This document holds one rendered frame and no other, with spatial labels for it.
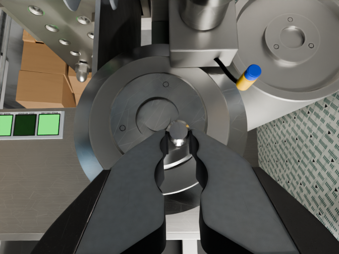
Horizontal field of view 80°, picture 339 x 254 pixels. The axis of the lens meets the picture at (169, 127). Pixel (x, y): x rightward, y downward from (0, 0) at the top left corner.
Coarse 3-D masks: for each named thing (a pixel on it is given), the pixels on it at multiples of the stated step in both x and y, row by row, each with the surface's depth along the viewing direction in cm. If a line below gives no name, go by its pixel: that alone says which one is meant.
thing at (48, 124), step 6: (54, 114) 51; (42, 120) 51; (48, 120) 51; (54, 120) 51; (42, 126) 51; (48, 126) 51; (54, 126) 50; (42, 132) 50; (48, 132) 50; (54, 132) 50
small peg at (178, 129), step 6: (180, 120) 12; (168, 126) 12; (174, 126) 12; (180, 126) 12; (186, 126) 12; (168, 132) 12; (174, 132) 12; (180, 132) 12; (186, 132) 12; (168, 138) 13; (174, 138) 12; (180, 138) 12; (186, 138) 12; (174, 144) 14; (180, 144) 14
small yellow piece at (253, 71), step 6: (216, 60) 15; (222, 66) 15; (252, 66) 12; (258, 66) 12; (228, 72) 15; (246, 72) 12; (252, 72) 12; (258, 72) 12; (234, 78) 14; (240, 78) 13; (246, 78) 12; (252, 78) 12; (240, 84) 13; (246, 84) 13
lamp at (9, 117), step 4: (0, 116) 51; (4, 116) 51; (8, 116) 51; (0, 120) 51; (4, 120) 51; (8, 120) 51; (0, 124) 51; (4, 124) 51; (8, 124) 51; (0, 128) 51; (4, 128) 51; (8, 128) 51; (0, 132) 51; (4, 132) 51; (8, 132) 51
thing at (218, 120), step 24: (120, 72) 17; (144, 72) 17; (168, 72) 17; (192, 72) 17; (96, 96) 17; (216, 96) 17; (96, 120) 17; (216, 120) 16; (96, 144) 16; (192, 168) 16; (168, 192) 15
